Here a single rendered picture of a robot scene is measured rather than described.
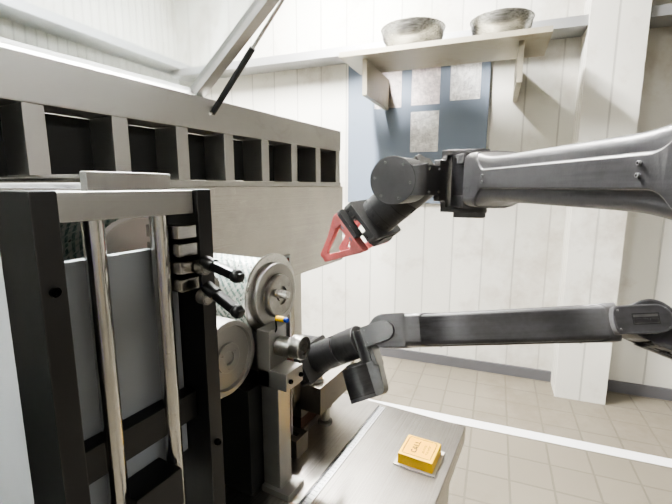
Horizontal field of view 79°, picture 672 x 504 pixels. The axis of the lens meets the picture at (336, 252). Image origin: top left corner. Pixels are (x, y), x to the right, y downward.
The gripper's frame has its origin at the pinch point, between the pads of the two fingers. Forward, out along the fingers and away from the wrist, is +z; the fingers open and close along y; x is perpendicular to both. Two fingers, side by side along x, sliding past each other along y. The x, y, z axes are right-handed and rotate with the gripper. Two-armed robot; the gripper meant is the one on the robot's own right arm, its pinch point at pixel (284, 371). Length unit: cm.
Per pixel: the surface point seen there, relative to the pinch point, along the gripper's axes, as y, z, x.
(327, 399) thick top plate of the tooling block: 6.8, -1.4, -9.9
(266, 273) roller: -8.9, -13.8, 17.8
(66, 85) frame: -20, 0, 63
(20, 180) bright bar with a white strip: -38, -11, 37
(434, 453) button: 9.6, -17.6, -27.0
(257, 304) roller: -11.5, -11.5, 13.6
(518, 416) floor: 200, 23, -110
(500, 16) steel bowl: 193, -74, 107
